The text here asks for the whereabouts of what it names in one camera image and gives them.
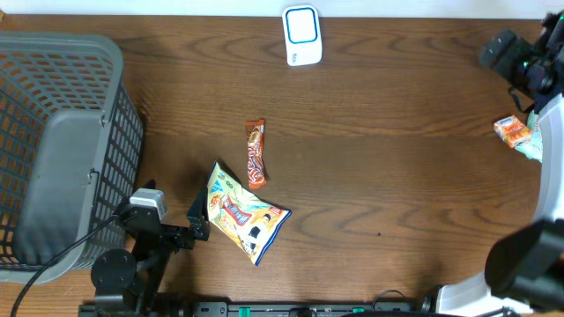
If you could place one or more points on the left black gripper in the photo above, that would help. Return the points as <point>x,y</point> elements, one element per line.
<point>197,229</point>

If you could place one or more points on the large snack chip bag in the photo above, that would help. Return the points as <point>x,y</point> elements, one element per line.
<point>251,223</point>

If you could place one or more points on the orange red snack bar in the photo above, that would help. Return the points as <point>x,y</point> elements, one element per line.
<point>255,165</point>

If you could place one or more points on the small orange tissue box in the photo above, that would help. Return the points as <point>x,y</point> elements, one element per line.
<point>512,131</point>

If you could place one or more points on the mint green wipes packet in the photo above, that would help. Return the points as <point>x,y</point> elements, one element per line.
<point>532,149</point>

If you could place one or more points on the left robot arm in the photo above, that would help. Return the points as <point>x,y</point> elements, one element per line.
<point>127,282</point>

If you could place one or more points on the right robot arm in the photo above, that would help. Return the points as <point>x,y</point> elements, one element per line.
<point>524,271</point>

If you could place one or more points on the white barcode scanner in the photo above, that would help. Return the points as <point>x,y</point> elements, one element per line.
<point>304,45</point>

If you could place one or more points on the grey plastic basket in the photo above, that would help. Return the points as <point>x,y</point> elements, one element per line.
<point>71,141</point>

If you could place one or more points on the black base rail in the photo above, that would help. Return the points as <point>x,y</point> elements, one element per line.
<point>381,307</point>

